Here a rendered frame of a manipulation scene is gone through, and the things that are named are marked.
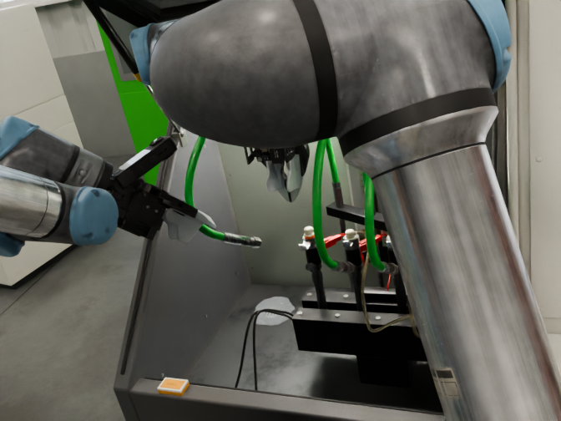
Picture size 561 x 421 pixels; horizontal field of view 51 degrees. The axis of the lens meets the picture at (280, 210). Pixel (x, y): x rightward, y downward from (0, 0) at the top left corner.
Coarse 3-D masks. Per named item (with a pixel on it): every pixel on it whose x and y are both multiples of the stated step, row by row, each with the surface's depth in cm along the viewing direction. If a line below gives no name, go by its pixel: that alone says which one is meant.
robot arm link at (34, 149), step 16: (0, 128) 83; (16, 128) 83; (32, 128) 85; (0, 144) 82; (16, 144) 83; (32, 144) 84; (48, 144) 86; (64, 144) 88; (0, 160) 84; (16, 160) 83; (32, 160) 84; (48, 160) 85; (64, 160) 86; (48, 176) 86; (64, 176) 87
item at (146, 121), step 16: (112, 16) 370; (128, 32) 371; (112, 48) 381; (128, 48) 376; (112, 64) 387; (128, 80) 388; (128, 96) 394; (144, 96) 389; (128, 112) 400; (144, 112) 395; (160, 112) 391; (144, 128) 401; (160, 128) 397; (144, 144) 407; (144, 176) 421
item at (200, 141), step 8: (200, 136) 98; (200, 144) 98; (328, 144) 123; (192, 152) 98; (328, 152) 124; (192, 160) 98; (192, 168) 98; (336, 168) 126; (192, 176) 98; (336, 176) 126; (184, 184) 98; (192, 184) 98; (336, 184) 127; (184, 192) 98; (192, 192) 99; (192, 200) 99; (208, 232) 103; (216, 232) 104
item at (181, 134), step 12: (84, 0) 103; (96, 12) 105; (108, 24) 107; (108, 36) 109; (120, 48) 110; (132, 60) 113; (132, 72) 115; (144, 84) 117; (180, 132) 127; (180, 144) 128
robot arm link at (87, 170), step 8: (80, 152) 89; (88, 152) 90; (80, 160) 88; (88, 160) 89; (96, 160) 90; (80, 168) 88; (88, 168) 89; (96, 168) 89; (72, 176) 87; (80, 176) 88; (88, 176) 88; (96, 176) 89; (72, 184) 88; (80, 184) 88; (88, 184) 89; (96, 184) 90
